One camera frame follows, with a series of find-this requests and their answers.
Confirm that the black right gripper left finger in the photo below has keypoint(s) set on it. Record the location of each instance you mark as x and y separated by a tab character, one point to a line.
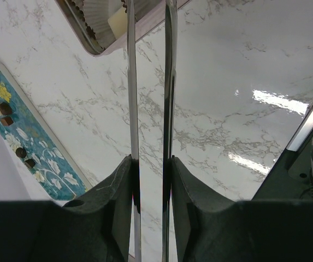
93	227

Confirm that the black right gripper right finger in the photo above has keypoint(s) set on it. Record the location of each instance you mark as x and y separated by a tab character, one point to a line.
210	227

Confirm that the pink chocolate box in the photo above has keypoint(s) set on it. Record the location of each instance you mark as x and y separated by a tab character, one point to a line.
101	26

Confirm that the metal tongs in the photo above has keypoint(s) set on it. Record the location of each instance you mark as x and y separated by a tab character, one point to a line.
171	37

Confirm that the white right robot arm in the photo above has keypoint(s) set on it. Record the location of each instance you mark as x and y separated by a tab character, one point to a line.
290	178

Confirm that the dark square chocolate left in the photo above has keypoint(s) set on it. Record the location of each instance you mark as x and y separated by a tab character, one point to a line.
30	163

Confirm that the dark round chocolate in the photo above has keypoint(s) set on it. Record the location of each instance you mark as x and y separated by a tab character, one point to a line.
21	152

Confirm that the red-brown rectangular chocolate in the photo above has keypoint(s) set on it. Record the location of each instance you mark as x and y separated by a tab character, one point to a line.
6	121

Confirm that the dark brown chocolate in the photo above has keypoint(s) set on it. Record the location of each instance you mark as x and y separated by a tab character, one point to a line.
5	109

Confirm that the cream block chocolate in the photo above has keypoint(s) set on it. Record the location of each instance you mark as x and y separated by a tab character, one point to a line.
118	23

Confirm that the teal floral tray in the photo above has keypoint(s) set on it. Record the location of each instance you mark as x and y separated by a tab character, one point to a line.
55	169

